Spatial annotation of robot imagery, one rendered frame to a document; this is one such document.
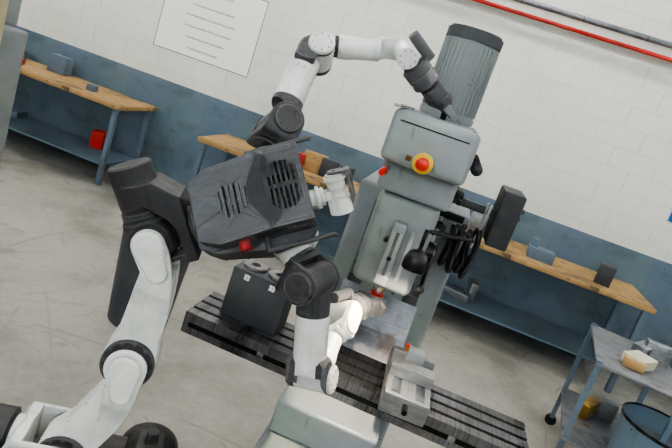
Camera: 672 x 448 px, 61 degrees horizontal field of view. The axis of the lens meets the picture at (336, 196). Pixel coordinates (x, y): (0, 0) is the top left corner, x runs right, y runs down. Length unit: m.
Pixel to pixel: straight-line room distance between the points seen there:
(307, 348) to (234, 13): 5.44
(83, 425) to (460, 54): 1.62
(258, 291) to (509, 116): 4.42
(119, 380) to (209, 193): 0.57
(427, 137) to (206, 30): 5.28
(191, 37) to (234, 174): 5.47
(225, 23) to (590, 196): 4.26
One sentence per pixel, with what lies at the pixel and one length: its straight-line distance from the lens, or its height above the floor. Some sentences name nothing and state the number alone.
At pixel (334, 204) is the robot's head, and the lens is 1.56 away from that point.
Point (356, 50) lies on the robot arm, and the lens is 1.75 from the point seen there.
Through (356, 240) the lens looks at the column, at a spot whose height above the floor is 1.31.
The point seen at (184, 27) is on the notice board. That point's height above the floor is 1.82.
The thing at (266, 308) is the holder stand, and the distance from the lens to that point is 2.08.
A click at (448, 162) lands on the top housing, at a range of 1.67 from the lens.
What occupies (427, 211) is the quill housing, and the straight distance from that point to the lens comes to 1.82.
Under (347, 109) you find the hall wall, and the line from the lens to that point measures 6.20.
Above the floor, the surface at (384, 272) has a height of 1.38.
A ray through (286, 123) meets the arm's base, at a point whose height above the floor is 1.76.
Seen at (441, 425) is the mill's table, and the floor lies 0.97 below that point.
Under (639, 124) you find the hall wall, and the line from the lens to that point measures 6.30.
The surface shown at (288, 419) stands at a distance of 1.97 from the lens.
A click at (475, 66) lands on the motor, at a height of 2.09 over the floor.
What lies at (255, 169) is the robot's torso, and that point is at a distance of 1.40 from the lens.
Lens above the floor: 1.93
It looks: 12 degrees down
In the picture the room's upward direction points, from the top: 19 degrees clockwise
